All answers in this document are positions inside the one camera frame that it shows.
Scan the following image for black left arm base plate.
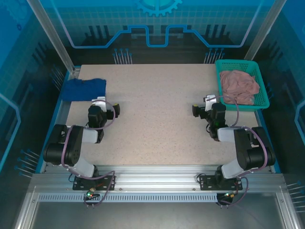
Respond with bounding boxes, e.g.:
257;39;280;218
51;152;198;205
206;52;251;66
72;175;116;191

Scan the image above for green plastic basket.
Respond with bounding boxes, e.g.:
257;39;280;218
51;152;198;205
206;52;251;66
215;59;270;112

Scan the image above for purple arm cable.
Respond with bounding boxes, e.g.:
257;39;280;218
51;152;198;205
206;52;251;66
61;99;117;208
215;95;267;208

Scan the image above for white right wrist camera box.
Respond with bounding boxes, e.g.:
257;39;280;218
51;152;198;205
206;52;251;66
203;94;217;112

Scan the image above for aluminium frame post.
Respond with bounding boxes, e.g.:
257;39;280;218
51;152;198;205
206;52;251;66
26;0;81;74
243;0;288;62

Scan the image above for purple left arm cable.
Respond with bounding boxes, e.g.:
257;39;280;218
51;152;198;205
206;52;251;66
61;99;117;208

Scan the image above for small connector with lit LEDs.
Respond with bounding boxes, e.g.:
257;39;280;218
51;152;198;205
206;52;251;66
218;190;240;200
83;187;101;200

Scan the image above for pink t-shirt with pixel print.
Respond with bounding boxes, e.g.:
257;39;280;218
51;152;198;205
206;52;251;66
219;69;260;105

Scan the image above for metal lower tray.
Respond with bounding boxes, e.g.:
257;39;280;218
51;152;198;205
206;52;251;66
13;186;302;229

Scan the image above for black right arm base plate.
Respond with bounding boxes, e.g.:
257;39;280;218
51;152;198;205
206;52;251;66
197;174;244;191

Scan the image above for slotted grey cable duct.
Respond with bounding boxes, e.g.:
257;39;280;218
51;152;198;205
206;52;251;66
37;193;219;203

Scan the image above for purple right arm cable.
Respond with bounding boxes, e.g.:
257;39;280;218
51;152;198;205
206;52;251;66
215;95;267;208

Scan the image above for folded blue cloth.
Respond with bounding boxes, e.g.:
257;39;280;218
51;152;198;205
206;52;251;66
59;78;107;102

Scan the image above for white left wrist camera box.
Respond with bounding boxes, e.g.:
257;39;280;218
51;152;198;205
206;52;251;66
91;96;107;112

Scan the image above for aluminium mounting rail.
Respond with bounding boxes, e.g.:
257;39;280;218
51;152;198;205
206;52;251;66
30;164;285;194

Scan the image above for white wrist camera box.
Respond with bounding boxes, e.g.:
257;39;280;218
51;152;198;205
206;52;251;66
203;94;217;112
91;96;107;112

